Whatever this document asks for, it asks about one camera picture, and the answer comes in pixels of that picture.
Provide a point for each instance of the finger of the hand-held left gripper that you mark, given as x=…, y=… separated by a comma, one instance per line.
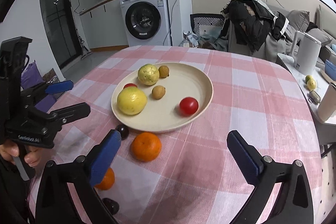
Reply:
x=71, y=111
x=60, y=87

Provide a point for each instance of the bumpy yellow guava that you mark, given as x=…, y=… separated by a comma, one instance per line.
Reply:
x=148, y=74

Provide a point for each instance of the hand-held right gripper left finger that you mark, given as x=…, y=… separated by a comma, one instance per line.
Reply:
x=105, y=157

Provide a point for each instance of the white base cabinet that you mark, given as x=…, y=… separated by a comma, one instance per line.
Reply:
x=101, y=27

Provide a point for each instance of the small green fruit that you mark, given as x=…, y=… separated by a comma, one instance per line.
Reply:
x=308, y=78
x=311, y=84

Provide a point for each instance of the red tomato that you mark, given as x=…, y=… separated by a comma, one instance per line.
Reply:
x=188, y=106
x=130, y=85

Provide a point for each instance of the orange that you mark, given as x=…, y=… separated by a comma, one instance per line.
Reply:
x=146, y=146
x=107, y=180

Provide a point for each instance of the brown patterned bag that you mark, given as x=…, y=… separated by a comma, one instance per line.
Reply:
x=51, y=77

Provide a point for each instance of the person's left hand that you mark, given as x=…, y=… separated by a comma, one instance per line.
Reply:
x=32, y=159

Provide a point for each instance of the pile of dark clothes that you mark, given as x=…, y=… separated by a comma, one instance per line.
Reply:
x=254, y=27

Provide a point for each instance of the dark purple plum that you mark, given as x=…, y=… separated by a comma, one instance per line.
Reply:
x=122, y=131
x=111, y=205

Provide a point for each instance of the blue bowl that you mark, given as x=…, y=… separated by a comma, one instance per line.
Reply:
x=331, y=67

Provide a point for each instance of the white side table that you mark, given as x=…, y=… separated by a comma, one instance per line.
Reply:
x=296, y=74

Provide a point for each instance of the brown kiwi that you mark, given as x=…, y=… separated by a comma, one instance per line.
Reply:
x=158, y=92
x=163, y=71

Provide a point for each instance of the grey pillow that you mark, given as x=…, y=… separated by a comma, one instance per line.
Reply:
x=299, y=20

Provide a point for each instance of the beige cup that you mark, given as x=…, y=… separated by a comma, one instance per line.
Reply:
x=326, y=106

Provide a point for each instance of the purple bag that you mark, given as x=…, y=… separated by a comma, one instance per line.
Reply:
x=32, y=77

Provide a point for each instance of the plastic bags on floor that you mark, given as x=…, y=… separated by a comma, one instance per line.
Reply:
x=195, y=40

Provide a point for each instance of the white electric kettle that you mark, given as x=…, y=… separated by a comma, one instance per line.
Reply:
x=305, y=52

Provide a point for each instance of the pink checked tablecloth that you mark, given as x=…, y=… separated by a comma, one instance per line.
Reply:
x=236, y=82

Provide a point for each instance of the cream round plate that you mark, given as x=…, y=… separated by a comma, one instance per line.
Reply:
x=162, y=98

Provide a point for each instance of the white washing machine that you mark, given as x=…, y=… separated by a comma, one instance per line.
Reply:
x=145, y=16

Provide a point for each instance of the large yellow-green guava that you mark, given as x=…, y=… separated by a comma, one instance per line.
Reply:
x=131, y=102

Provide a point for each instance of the dark glass door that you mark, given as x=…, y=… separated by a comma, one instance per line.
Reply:
x=56, y=16

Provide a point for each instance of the grey sofa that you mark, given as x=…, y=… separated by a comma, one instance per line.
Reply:
x=323, y=29

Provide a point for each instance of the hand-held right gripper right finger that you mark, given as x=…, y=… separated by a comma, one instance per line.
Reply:
x=244, y=158

